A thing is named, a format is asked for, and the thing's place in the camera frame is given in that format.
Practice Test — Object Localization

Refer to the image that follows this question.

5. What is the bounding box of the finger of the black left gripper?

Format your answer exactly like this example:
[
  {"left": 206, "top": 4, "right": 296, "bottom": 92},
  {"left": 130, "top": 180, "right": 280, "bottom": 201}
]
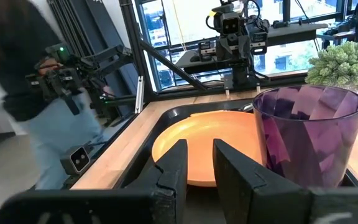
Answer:
[
  {"left": 236, "top": 34, "right": 252, "bottom": 60},
  {"left": 215, "top": 34, "right": 231, "bottom": 62}
]

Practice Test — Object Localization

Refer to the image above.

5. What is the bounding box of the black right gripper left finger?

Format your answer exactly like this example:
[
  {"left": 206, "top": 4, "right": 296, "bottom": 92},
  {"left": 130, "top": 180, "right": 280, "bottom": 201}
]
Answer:
[{"left": 124, "top": 139, "right": 188, "bottom": 224}]

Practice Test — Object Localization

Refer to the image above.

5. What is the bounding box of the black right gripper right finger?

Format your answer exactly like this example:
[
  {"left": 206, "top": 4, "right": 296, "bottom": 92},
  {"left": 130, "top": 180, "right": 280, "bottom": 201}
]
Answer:
[{"left": 213, "top": 139, "right": 312, "bottom": 224}]

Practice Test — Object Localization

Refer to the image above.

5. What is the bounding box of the orange plate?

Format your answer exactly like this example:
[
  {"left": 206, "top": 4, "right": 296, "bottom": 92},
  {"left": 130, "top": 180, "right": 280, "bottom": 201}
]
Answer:
[{"left": 151, "top": 110, "right": 264, "bottom": 188}]

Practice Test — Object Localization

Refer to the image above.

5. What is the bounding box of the purple faceted plastic cup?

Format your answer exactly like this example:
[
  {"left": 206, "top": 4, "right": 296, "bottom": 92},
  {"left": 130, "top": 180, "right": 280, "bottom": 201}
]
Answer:
[{"left": 252, "top": 85, "right": 358, "bottom": 189}]

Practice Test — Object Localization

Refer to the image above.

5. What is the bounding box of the black plastic tray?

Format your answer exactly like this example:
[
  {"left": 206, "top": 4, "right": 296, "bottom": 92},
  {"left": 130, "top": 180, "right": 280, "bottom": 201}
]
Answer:
[{"left": 113, "top": 98, "right": 358, "bottom": 224}]

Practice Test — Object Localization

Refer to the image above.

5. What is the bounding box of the dark desk top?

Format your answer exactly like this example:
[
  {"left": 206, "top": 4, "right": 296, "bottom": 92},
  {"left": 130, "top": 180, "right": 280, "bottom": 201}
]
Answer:
[{"left": 175, "top": 22, "right": 329, "bottom": 75}]

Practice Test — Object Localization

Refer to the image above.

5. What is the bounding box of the green plant in white pot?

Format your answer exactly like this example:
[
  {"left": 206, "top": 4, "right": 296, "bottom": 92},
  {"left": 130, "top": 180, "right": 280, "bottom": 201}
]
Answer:
[{"left": 305, "top": 40, "right": 358, "bottom": 93}]

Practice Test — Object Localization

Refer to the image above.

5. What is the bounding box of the person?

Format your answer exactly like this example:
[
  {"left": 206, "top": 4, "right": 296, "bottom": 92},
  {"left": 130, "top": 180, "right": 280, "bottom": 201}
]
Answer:
[{"left": 0, "top": 0, "right": 105, "bottom": 190}]

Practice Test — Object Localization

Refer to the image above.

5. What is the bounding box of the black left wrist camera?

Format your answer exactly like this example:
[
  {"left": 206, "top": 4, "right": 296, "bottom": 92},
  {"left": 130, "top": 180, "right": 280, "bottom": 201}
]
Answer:
[{"left": 213, "top": 11, "right": 242, "bottom": 35}]

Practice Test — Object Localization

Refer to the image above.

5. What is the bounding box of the yellow cable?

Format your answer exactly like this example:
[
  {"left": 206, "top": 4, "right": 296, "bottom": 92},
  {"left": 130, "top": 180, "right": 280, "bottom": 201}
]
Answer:
[{"left": 172, "top": 0, "right": 188, "bottom": 52}]

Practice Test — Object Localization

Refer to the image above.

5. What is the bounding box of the black metal table frame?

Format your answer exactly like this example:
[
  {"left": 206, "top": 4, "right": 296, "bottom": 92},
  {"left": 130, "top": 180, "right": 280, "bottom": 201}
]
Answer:
[{"left": 47, "top": 0, "right": 310, "bottom": 108}]

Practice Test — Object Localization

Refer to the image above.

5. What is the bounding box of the silver frame bracket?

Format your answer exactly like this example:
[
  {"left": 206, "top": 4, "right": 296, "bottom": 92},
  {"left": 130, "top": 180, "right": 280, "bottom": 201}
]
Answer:
[{"left": 134, "top": 75, "right": 145, "bottom": 114}]

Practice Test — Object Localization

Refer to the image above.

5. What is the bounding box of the grey depth camera box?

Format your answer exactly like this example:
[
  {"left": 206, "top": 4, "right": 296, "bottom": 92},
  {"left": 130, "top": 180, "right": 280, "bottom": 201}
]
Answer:
[{"left": 60, "top": 145, "right": 91, "bottom": 175}]

